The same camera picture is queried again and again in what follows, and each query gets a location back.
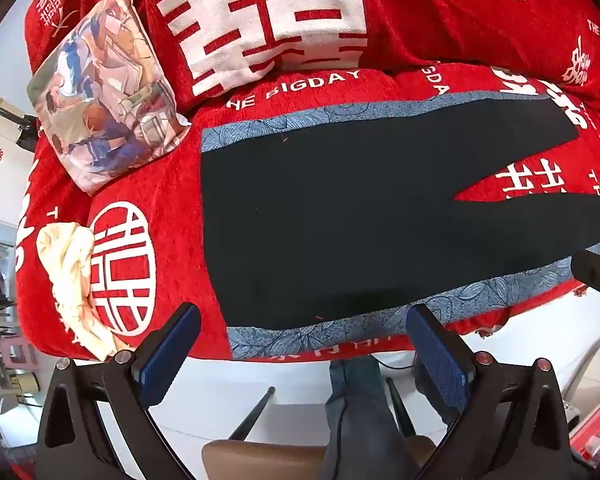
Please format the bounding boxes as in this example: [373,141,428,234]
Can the black pants blue-grey side stripes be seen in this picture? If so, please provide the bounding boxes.
[200,91,600,360]

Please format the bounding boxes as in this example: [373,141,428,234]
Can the cluttered shelf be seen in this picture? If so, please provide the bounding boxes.
[0,240,46,413]

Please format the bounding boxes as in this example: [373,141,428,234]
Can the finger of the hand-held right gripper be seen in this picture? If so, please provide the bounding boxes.
[571,247,600,313]

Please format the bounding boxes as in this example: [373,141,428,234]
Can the red printed blanket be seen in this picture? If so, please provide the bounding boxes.
[14,60,600,363]

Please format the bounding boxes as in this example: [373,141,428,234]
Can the person's leg in jeans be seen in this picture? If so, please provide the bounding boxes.
[320,357,406,480]

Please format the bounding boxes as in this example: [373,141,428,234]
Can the red box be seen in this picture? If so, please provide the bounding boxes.
[569,400,600,467]

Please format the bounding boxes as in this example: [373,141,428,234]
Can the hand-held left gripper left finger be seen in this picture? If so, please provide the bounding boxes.
[35,302,203,480]

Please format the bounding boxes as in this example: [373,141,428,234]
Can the black router antenna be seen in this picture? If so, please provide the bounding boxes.
[386,377,421,438]
[227,386,276,443]

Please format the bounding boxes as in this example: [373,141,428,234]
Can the cartoon printed cushion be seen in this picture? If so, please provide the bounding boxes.
[26,0,191,196]

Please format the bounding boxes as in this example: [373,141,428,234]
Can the brown stool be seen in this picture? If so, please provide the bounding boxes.
[201,435,437,480]

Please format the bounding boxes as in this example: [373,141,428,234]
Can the cream crumpled cloth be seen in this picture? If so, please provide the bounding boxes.
[36,221,131,361]

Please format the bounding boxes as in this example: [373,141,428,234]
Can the red folded quilt white print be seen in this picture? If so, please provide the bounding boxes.
[24,0,600,113]

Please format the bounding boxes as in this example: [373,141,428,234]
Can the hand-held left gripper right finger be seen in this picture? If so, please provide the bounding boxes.
[406,304,573,480]

